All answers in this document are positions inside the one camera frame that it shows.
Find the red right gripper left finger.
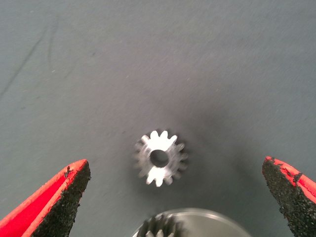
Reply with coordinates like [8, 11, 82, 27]
[0, 159, 91, 237]

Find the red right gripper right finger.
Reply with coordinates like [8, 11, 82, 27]
[262, 156, 316, 237]

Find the small steel spur gear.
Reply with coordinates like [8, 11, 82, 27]
[133, 130, 189, 188]
[142, 213, 186, 237]

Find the round metal plate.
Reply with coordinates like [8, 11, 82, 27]
[130, 208, 252, 237]

